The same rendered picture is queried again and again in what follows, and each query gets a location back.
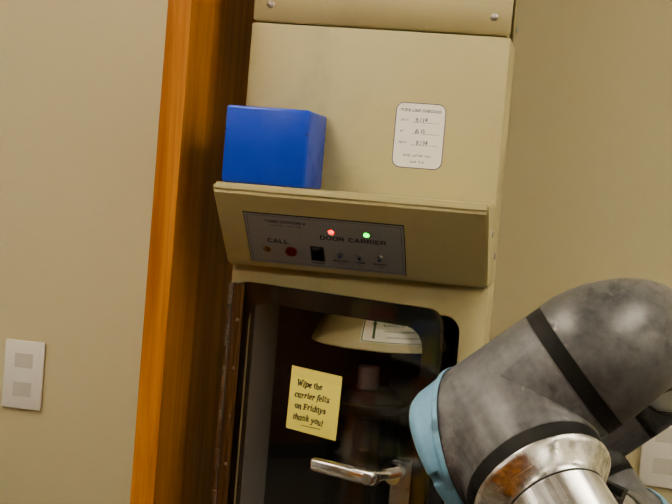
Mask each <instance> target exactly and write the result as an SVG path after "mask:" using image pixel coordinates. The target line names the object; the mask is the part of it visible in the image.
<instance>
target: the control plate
mask: <svg viewBox="0 0 672 504"><path fill-rule="evenodd" d="M243 217H244V222H245V227H246V233H247V238H248V244H249V249H250V255H251V260H252V261H259V262H270V263H280V264H291V265H301V266H311V267H322V268H332V269H342V270H353V271H363V272H374V273H384V274H394V275H405V276H407V274H406V254H405V233H404V225H394V224H383V223H372V222H361V221H349V220H338V219H327V218H316V217H304V216H293V215H282V214H271V213H259V212H248V211H243ZM328 229H333V230H335V232H336V233H335V235H329V234H328V233H327V230H328ZM363 232H368V233H370V234H371V237H370V238H368V239H367V238H364V237H363V236H362V233H363ZM264 246H269V247H270V248H271V251H270V252H266V251H264V250H263V247H264ZM310 246H315V247H323V250H324V259H325V261H317V260H312V258H311V251H310ZM288 247H293V248H295V249H296V250H297V254H296V255H295V256H289V255H287V254H286V252H285V250H286V248H288ZM338 252H342V253H344V257H341V258H338V256H337V253H338ZM357 254H362V255H363V257H364V259H361V260H358V258H357V257H356V255H357ZM377 256H382V257H383V259H384V260H383V261H381V262H378V260H376V257H377Z"/></svg>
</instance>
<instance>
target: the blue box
mask: <svg viewBox="0 0 672 504"><path fill-rule="evenodd" d="M326 121H327V118H326V117H325V116H323V115H320V114H317V113H314V112H311V111H309V110H298V109H284V108H270V107H256V106H243V105H228V107H227V116H226V128H225V141H224V154H223V167H222V181H224V182H231V183H243V184H255V185H267V186H279V187H290V188H302V189H320V188H321V182H322V170H323V158H324V146H325V140H326V139H325V133H326Z"/></svg>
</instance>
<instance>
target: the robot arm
mask: <svg viewBox="0 0 672 504"><path fill-rule="evenodd" d="M409 424H410V430H411V434H412V438H413V441H414V444H415V447H416V450H417V453H418V455H419V458H420V460H421V462H422V464H423V467H424V469H425V471H426V473H427V474H428V475H429V476H430V477H431V479H432V480H433V483H434V487H435V489H436V491H437V492H438V494H439V495H440V497H441V498H442V500H443V501H444V502H445V504H669V503H668V502H667V500H666V499H665V498H664V497H663V496H661V495H660V494H659V493H657V492H655V491H653V490H652V489H650V488H647V487H645V486H644V484H643V483H642V481H641V480H640V478H639V477H638V475H637V474H636V472H635V471H634V470H633V468H632V466H631V465H630V463H629V461H628V460H627V458H626V457H625V456H626V455H628V454H630V453H631V452H633V451H634V450H635V449H637V448H638V447H640V446H641V445H643V444H644V443H646V442H647V441H649V440H650V439H652V438H653V437H655V436H656V435H658V434H660V433H661V432H663V431H664V430H666V429H667V428H669V427H670V426H672V289H671V288H669V287H668V286H666V285H663V284H660V283H658V282H655V281H651V280H646V279H637V278H619V279H609V280H602V281H596V282H592V283H588V284H583V285H580V286H578V287H575V288H572V289H569V290H566V291H564V292H562V293H560V294H558V295H556V296H554V297H552V298H551V299H549V300H548V301H546V302H545V303H544V304H542V305H541V306H539V308H538V309H536V310H535V311H533V312H532V313H530V314H529V315H528V316H525V317H524V318H523V319H521V320H520V321H518V322H517V323H515V324H514V325H513V326H511V327H510V328H508V329H507V330H505V331H504V332H503V333H501V334H500V335H498V336H497V337H495V338H494V339H492V340H491V341H490V342H488V343H487V344H485V345H484V346H482V347H481V348H480V349H478V350H477V351H475V352H474V353H472V354H471V355H469V356H468V357H467V358H465V359H464V360H462V361H461V362H459V363H458V364H457V365H455V366H454V367H449V368H447V369H445V370H444V371H442V372H441V373H440V374H439V375H438V377H437V379H436V380H435V381H433V382H432V383H431V384H429V385H428V386H427V387H425V388H424V389H423V390H422V391H420V392H419V393H418V394H417V395H416V397H415V398H414V400H413V401H412V403H411V406H410V410H409Z"/></svg>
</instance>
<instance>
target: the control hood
mask: <svg viewBox="0 0 672 504"><path fill-rule="evenodd" d="M213 190H214V195H215V200H216V205H217V210H218V215H219V220H220V225H221V230H222V235H223V239H224V244H225V249H226V254H227V259H228V261H229V262H230V263H231V264H241V265H251V266H261V267H272V268H282V269H292V270H303V271H313V272H323V273H334V274H344V275H354V276H364V277H375V278H385V279H395V280H406V281H416V282H426V283H436V284H447V285H457V286H467V287H478V288H486V286H488V285H489V275H490V264H491V253H492V242H493V236H494V220H495V209H496V207H493V204H483V203H472V202H460V201H448V200H436V199H424V198H413V197H401V196H389V195H377V194H365V193H354V192H342V191H330V190H318V189H302V188H290V187H279V186H267V185H255V184H243V183H231V182H220V181H216V184H213ZM243 211H248V212H259V213H271V214H282V215H293V216H304V217H316V218H327V219H338V220H349V221H361V222H372V223H383V224H394V225H404V233H405V254H406V274H407V276H405V275H394V274H384V273H374V272H363V271H353V270H342V269H332V268H322V267H311V266H301V265H291V264H280V263H270V262H259V261H252V260H251V255H250V249H249V244H248V238H247V233H246V227H245V222H244V217H243Z"/></svg>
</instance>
